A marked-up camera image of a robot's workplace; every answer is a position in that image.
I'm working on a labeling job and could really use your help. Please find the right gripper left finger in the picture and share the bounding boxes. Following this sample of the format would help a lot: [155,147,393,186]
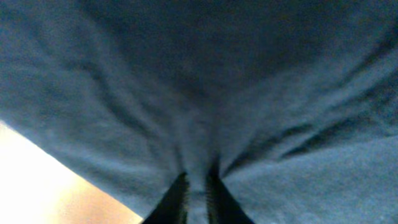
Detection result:
[142,173,189,224]

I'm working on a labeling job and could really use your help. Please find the navy blue shorts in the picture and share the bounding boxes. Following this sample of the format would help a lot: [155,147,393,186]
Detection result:
[1,0,397,223]

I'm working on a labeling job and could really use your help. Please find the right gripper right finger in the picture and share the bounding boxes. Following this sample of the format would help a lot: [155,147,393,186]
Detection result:
[205,172,254,224]

